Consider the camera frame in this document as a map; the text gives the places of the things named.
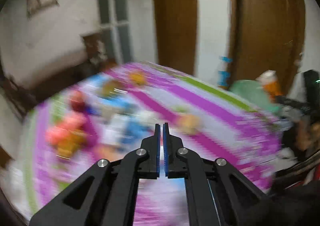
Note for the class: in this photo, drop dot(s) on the yellow snack wrapper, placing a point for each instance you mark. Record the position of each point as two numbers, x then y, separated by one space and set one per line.
67 147

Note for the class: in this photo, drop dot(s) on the golden foil wrapper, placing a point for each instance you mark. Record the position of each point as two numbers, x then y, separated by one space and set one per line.
138 78

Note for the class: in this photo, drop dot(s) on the blue tape strips on wall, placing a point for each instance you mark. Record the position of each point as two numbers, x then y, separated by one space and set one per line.
223 72

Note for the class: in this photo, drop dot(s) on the green lined trash bin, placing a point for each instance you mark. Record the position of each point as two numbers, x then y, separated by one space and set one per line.
253 92

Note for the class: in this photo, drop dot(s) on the dark wooden dining table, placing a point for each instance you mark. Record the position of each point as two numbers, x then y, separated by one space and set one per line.
50 79

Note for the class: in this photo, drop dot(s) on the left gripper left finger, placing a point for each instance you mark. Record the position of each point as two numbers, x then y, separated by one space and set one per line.
149 150

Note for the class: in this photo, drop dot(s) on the wooden chair by door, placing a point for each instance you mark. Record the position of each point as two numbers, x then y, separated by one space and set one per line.
94 48

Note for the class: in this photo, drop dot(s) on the round pastry in plastic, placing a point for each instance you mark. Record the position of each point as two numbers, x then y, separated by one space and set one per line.
111 89

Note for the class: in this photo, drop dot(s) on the brown wooden door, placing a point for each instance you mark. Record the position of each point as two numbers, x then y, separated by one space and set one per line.
266 35
176 28

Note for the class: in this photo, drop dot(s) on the red apple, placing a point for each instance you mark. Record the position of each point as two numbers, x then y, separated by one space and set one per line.
77 101

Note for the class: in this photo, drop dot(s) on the floral purple striped tablecloth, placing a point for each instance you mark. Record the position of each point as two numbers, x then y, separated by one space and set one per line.
229 160

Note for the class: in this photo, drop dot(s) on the red snack packet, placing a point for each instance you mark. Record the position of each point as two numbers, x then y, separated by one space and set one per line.
69 123

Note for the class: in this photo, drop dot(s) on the white glass double door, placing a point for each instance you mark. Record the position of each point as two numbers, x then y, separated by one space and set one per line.
115 30

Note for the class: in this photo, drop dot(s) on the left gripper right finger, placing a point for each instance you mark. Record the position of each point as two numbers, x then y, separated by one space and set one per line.
175 165

